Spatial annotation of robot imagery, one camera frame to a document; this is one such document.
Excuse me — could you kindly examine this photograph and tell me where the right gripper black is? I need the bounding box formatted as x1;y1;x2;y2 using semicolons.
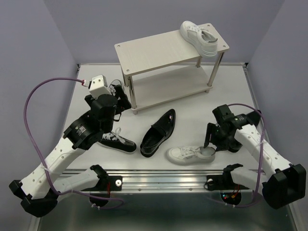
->
202;122;231;152

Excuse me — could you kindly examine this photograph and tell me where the black canvas sneaker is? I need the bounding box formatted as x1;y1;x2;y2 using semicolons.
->
97;128;137;154
108;79;125;97

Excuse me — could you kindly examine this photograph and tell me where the white sneaker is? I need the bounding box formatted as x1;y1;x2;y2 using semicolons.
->
180;21;218;57
166;146;216;166

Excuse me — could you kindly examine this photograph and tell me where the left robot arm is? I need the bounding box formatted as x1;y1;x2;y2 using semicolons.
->
9;84;136;218

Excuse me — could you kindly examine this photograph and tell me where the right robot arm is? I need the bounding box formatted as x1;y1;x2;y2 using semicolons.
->
166;104;307;209

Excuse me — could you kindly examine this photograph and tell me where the beige two-tier shoe shelf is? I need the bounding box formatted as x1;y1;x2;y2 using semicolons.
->
115;23;230;115

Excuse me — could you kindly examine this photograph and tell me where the white sneaker on shelf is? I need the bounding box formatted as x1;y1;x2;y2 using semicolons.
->
180;21;218;57

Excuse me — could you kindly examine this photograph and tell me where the black leather loafer right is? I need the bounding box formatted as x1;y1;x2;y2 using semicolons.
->
228;111;260;153

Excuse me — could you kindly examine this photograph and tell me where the black leather loafer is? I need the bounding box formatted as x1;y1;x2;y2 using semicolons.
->
140;109;176;158
228;111;260;153

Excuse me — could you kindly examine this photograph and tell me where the black leather loafer centre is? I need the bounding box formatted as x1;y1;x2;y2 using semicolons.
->
140;109;176;158

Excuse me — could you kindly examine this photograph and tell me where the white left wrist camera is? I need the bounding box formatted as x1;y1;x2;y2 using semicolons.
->
89;75;111;99

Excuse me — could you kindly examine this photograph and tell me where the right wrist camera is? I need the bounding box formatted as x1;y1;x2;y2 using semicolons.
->
212;104;234;125

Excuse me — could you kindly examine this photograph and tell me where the aluminium mounting rail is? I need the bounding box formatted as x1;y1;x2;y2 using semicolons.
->
57;169;272;193

